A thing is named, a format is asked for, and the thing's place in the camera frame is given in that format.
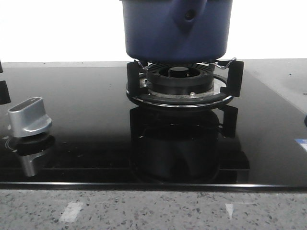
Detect blue cooking pot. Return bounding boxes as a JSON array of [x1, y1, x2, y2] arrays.
[[122, 0, 233, 64]]

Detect right black pot support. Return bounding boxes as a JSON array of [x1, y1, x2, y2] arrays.
[[126, 60, 244, 109]]

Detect black pot support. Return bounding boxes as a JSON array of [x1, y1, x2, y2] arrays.
[[0, 59, 12, 105], [126, 60, 244, 109]]

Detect left black pot support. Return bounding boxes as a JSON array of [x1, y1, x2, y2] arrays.
[[0, 59, 12, 105]]

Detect right black gas burner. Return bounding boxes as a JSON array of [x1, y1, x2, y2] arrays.
[[139, 64, 214, 99]]

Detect black glass gas cooktop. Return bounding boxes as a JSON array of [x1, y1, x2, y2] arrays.
[[0, 60, 307, 191]]

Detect silver stove control knob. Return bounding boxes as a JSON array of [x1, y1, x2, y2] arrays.
[[8, 97, 52, 138]]

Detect blue white sticker label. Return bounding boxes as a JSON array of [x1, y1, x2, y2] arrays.
[[295, 138, 307, 151]]

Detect metal wire pot reducer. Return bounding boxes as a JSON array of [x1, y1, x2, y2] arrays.
[[133, 57, 237, 71]]

